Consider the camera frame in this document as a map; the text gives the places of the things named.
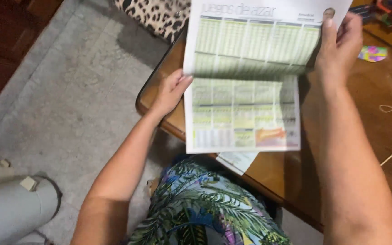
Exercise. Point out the grey cylindrical appliance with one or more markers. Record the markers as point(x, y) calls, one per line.
point(9, 207)

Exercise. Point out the leopard print cushion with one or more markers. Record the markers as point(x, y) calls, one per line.
point(155, 17)

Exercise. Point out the person's right hand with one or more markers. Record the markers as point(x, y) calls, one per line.
point(339, 51)

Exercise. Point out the grey rug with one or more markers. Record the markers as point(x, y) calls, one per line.
point(70, 102)

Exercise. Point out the tropical leaf print clothing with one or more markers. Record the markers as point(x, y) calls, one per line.
point(206, 207)

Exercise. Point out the person's left hand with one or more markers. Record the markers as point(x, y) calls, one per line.
point(169, 94)

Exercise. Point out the green printed newspaper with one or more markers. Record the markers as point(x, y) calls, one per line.
point(247, 78)

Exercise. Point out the person's left fingers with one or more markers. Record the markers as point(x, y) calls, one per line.
point(182, 80)

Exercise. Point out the orange box with dark items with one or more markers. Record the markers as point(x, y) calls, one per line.
point(391, 12)

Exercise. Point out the colourful paper scrap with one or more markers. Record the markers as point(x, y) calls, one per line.
point(373, 53)

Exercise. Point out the folded printed paper sheet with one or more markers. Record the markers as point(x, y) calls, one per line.
point(236, 161)

